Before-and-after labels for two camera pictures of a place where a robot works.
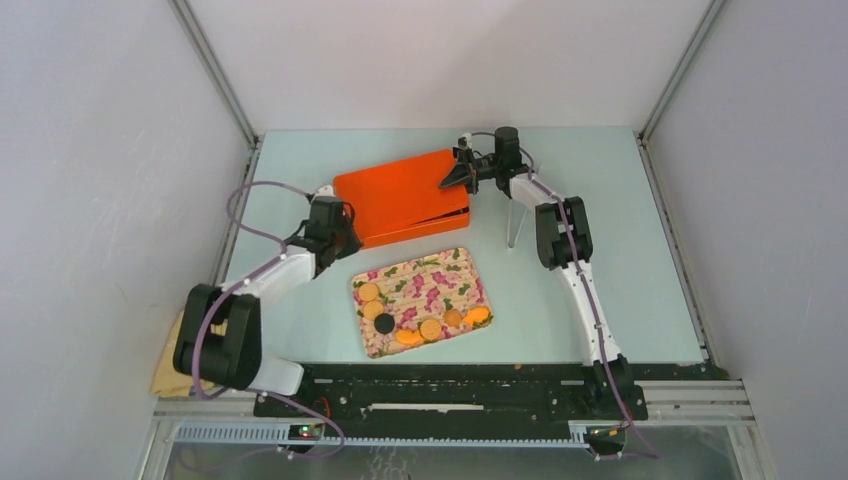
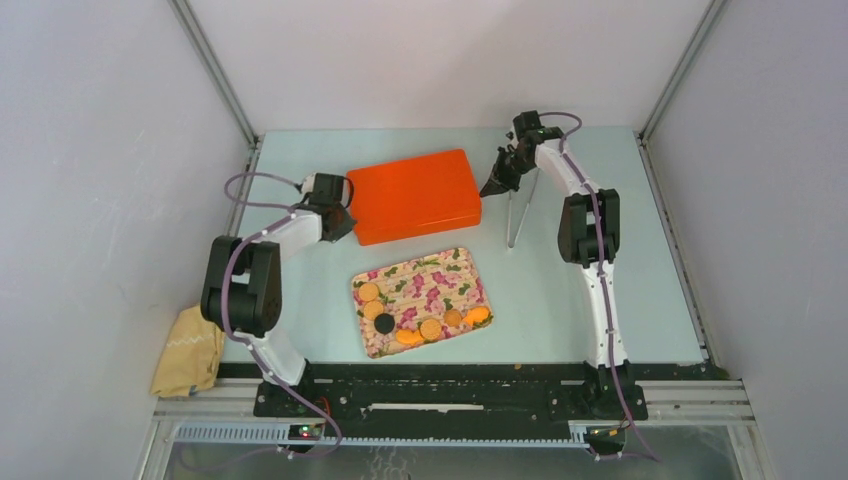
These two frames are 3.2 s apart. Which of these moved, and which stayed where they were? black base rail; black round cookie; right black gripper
Moved: right black gripper
Stayed: black round cookie; black base rail
